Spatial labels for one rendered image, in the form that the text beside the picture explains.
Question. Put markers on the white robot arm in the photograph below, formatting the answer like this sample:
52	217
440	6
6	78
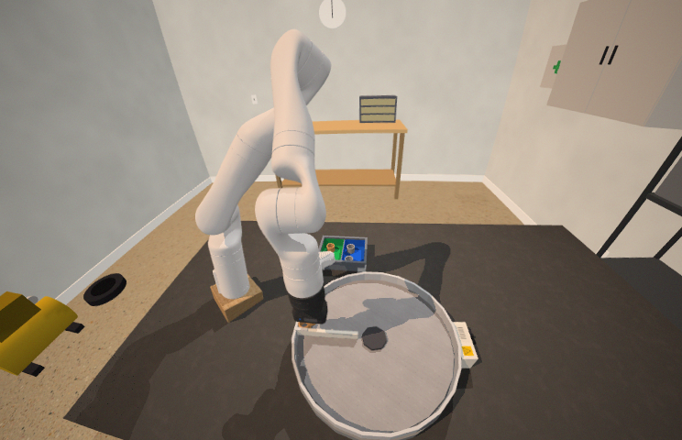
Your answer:
284	215

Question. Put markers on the grey two-compartment bin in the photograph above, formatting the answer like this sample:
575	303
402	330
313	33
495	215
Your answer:
359	257

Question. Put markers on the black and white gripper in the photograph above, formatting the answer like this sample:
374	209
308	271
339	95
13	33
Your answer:
307	296

